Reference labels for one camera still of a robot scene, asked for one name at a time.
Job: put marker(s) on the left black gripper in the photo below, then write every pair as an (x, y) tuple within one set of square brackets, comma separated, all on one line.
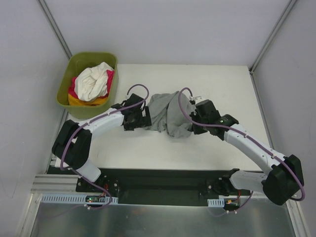
[(146, 118)]

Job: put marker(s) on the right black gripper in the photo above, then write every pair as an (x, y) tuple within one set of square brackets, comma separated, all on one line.
[(196, 126)]

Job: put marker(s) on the grey t shirt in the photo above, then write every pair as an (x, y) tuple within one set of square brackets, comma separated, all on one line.
[(167, 116)]

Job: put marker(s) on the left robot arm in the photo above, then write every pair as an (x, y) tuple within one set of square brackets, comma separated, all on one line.
[(72, 145)]

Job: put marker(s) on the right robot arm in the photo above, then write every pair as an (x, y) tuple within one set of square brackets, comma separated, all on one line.
[(281, 176)]

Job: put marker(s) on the green plastic bin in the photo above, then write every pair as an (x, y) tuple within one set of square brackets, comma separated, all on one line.
[(76, 65)]

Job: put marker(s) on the white t shirt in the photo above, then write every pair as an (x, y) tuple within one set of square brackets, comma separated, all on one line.
[(92, 83)]

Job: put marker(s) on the yellow t shirt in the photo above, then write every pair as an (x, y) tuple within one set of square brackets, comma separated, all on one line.
[(73, 101)]

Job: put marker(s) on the pink t shirt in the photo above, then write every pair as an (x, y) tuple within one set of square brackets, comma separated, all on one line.
[(71, 89)]

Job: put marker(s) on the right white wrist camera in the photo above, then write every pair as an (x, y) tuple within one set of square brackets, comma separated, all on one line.
[(195, 99)]

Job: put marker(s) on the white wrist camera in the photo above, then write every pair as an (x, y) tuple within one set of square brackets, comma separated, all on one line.
[(195, 99), (124, 103)]

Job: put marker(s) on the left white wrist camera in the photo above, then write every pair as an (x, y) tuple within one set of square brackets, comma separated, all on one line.
[(124, 103)]

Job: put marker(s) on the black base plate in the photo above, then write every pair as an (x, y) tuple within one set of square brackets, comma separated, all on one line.
[(160, 187)]

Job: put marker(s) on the right slotted cable duct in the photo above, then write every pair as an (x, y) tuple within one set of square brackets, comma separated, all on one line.
[(220, 202)]

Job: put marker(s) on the slotted cable duct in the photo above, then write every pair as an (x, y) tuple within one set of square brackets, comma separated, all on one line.
[(78, 199), (220, 202)]

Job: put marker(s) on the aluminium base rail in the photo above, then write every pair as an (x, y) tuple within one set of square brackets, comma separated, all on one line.
[(54, 183)]

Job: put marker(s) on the left slotted cable duct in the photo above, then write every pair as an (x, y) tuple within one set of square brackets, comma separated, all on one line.
[(78, 199)]

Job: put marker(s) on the right aluminium frame post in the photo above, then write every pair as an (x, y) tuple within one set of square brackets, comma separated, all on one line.
[(272, 35)]

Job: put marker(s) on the aluminium frame post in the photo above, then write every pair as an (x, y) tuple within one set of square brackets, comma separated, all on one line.
[(272, 35), (55, 28)]

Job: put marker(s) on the left aluminium frame post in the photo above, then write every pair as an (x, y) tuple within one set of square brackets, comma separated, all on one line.
[(55, 28)]

